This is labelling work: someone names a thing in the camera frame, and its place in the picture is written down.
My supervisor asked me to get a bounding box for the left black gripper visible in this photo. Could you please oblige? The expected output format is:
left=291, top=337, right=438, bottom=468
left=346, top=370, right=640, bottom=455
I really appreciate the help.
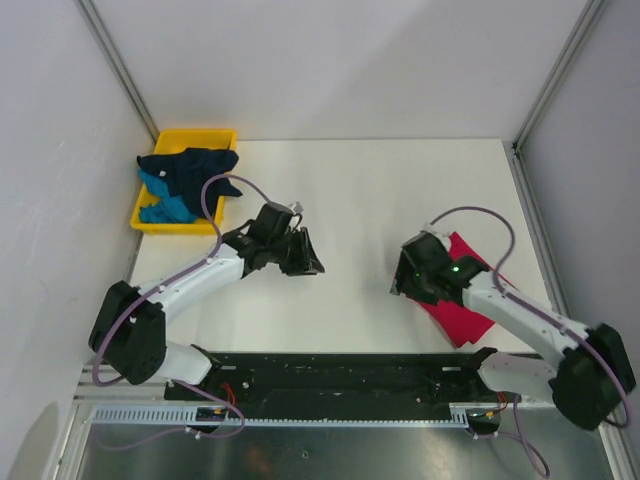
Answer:
left=268, top=227, right=324, bottom=277

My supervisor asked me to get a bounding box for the pink t shirt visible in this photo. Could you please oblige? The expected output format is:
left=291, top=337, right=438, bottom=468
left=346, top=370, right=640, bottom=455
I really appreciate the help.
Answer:
left=399, top=232, right=494, bottom=348

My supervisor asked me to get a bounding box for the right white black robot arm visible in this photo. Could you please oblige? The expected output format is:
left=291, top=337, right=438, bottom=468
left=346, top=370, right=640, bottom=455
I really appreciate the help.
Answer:
left=391, top=231, right=636, bottom=431

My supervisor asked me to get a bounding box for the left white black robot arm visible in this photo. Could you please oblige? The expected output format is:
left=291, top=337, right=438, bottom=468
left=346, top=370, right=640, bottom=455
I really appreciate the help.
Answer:
left=88, top=202, right=324, bottom=400

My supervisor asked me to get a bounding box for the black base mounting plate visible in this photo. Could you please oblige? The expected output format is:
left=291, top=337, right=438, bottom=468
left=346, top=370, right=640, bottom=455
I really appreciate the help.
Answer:
left=164, top=348, right=518, bottom=419

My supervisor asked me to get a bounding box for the teal t shirt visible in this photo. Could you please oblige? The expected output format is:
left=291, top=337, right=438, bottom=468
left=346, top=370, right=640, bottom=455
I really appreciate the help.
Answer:
left=138, top=170, right=197, bottom=224

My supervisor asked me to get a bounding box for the navy t shirt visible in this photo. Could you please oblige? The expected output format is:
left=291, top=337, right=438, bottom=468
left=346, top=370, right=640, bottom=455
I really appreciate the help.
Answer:
left=137, top=147, right=242, bottom=219

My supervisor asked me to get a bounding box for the yellow plastic bin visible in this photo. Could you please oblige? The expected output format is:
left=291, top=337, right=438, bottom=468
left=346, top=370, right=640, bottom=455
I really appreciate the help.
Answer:
left=129, top=128, right=237, bottom=236

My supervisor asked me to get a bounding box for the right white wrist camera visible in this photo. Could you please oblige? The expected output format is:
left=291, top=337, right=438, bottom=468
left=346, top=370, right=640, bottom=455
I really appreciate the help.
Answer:
left=423, top=223, right=452, bottom=252

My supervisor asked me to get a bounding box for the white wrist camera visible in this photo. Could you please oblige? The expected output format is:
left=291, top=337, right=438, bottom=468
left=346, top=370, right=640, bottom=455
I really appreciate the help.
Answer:
left=423, top=223, right=452, bottom=252
left=287, top=201, right=304, bottom=214

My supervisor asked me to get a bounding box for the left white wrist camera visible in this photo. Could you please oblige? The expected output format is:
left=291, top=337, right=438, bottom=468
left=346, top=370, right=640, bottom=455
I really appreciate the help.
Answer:
left=287, top=201, right=304, bottom=214

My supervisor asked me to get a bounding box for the grey slotted cable duct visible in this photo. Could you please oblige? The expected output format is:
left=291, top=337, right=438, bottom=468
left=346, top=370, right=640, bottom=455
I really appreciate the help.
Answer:
left=90, top=404, right=499, bottom=428

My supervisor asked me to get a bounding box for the left aluminium corner post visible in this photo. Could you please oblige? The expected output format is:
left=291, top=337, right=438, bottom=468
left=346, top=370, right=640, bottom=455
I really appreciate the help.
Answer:
left=74, top=0, right=160, bottom=142

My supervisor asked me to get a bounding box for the aluminium corner post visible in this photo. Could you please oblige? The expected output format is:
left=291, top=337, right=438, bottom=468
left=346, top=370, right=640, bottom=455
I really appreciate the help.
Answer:
left=74, top=0, right=160, bottom=142
left=512, top=0, right=609, bottom=151

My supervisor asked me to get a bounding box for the right aluminium corner post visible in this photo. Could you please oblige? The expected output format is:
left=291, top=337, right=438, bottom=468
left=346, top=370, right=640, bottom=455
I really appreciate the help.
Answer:
left=512, top=0, right=609, bottom=151

